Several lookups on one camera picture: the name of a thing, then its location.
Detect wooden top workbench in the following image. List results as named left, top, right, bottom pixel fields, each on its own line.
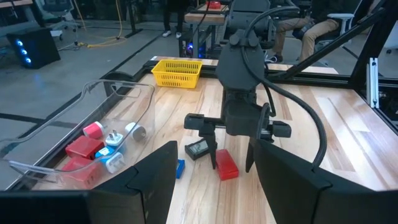
left=183, top=2, right=231, bottom=59

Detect person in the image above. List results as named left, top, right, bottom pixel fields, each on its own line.
left=272, top=0, right=365, bottom=63
left=161, top=0, right=191, bottom=39

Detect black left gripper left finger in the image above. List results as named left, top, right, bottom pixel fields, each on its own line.
left=86, top=141, right=178, bottom=224

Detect white wall plug charger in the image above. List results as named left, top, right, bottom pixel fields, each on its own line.
left=104, top=129, right=124, bottom=147
left=124, top=121, right=147, bottom=142

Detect blue and white plug charger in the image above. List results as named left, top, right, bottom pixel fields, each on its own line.
left=94, top=145, right=127, bottom=174

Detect clear plastic bin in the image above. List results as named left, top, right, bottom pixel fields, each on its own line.
left=0, top=78, right=157, bottom=192

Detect yellow floor cable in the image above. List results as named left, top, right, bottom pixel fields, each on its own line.
left=72, top=0, right=127, bottom=49

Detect black computer tower blue lights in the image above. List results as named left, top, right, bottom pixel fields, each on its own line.
left=5, top=27, right=62, bottom=70
left=184, top=41, right=206, bottom=59

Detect red wall charger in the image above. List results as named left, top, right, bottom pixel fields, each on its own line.
left=60, top=156, right=104, bottom=189
left=65, top=135, right=105, bottom=161

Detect black office chair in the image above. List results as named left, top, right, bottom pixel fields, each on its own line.
left=33, top=0, right=79, bottom=42

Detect blue digital thermometer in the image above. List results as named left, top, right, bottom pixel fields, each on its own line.
left=175, top=159, right=187, bottom=180

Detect yellow plastic basket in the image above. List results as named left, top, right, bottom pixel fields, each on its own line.
left=150, top=58, right=204, bottom=90

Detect black digital thermometer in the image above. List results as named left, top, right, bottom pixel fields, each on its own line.
left=184, top=138, right=211, bottom=162

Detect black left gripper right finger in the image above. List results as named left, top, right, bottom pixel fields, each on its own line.
left=253, top=139, right=398, bottom=224

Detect red digital thermometer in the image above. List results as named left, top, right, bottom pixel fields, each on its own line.
left=215, top=149, right=240, bottom=182

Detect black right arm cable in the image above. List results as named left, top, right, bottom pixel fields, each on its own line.
left=240, top=5, right=328, bottom=170

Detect black table clamp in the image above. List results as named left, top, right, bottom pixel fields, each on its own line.
left=102, top=71, right=136, bottom=98

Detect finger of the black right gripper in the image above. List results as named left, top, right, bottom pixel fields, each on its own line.
left=245, top=136, right=257, bottom=174
left=198, top=127, right=218, bottom=170

